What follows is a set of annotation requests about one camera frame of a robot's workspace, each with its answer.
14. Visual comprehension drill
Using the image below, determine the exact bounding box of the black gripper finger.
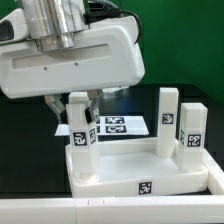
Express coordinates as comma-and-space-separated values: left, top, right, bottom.
44, 94, 65, 124
85, 89, 103, 124

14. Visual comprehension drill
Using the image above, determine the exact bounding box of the white right fence bar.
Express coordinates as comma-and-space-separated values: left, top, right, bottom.
203, 150, 224, 195

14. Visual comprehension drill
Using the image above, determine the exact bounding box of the white fence bar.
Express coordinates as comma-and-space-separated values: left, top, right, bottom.
0, 196, 224, 224
203, 150, 224, 195

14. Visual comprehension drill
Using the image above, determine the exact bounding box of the black cable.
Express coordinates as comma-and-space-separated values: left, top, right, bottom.
87, 0, 144, 46

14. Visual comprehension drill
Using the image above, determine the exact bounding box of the white front fence bar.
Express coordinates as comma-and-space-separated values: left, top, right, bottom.
0, 196, 224, 224

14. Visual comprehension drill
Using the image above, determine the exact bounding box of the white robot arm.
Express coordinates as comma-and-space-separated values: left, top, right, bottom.
0, 0, 145, 123

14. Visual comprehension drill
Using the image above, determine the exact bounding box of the white desk top tray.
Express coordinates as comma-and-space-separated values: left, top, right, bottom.
65, 138, 208, 198

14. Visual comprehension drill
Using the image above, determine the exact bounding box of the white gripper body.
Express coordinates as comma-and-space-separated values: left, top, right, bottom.
0, 16, 145, 98

